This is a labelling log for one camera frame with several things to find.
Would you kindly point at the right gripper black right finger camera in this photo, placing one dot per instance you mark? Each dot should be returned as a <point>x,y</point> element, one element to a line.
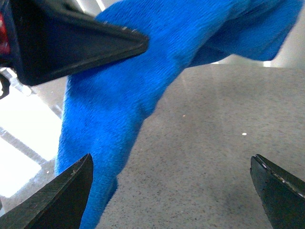
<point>282,194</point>

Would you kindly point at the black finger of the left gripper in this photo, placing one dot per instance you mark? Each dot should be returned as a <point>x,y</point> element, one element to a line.
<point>48,39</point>

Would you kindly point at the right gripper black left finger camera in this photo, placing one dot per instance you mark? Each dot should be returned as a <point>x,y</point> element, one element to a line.
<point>60,204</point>

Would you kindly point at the blue microfiber cloth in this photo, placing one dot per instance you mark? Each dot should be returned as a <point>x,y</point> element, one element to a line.
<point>104,108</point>

